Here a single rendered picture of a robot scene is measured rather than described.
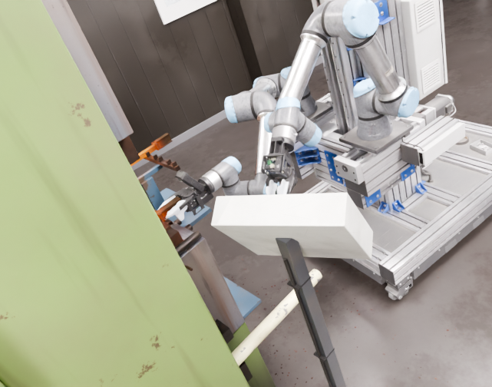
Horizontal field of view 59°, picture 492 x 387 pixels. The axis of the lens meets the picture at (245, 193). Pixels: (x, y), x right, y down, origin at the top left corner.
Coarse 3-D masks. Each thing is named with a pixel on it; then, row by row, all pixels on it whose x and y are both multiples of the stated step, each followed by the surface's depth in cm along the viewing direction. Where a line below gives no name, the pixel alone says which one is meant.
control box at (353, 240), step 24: (216, 216) 110; (240, 216) 107; (264, 216) 104; (288, 216) 101; (312, 216) 98; (336, 216) 96; (360, 216) 107; (240, 240) 119; (264, 240) 116; (312, 240) 108; (336, 240) 105; (360, 240) 106
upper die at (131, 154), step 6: (126, 138) 125; (120, 144) 124; (126, 144) 126; (132, 144) 127; (126, 150) 126; (132, 150) 127; (126, 156) 126; (132, 156) 128; (138, 156) 129; (132, 162) 128
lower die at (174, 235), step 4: (160, 220) 151; (164, 224) 149; (168, 224) 148; (164, 228) 147; (168, 228) 147; (172, 228) 148; (168, 232) 146; (172, 232) 146; (176, 232) 145; (172, 236) 144; (176, 236) 145; (180, 236) 146; (172, 240) 144; (176, 240) 145; (180, 240) 146; (176, 244) 146
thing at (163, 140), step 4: (164, 136) 213; (168, 136) 215; (156, 140) 213; (160, 140) 213; (164, 140) 214; (168, 140) 216; (152, 144) 212; (156, 144) 210; (160, 144) 213; (164, 144) 215; (148, 148) 210; (152, 148) 210; (156, 148) 211; (160, 148) 213; (140, 152) 209; (144, 152) 208; (140, 156) 207; (144, 156) 208; (132, 164) 205
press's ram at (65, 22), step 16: (48, 0) 100; (64, 0) 102; (64, 16) 103; (64, 32) 103; (80, 32) 106; (80, 48) 106; (80, 64) 107; (96, 64) 110; (96, 80) 111; (96, 96) 112; (112, 96) 114; (112, 112) 115; (112, 128) 116; (128, 128) 120
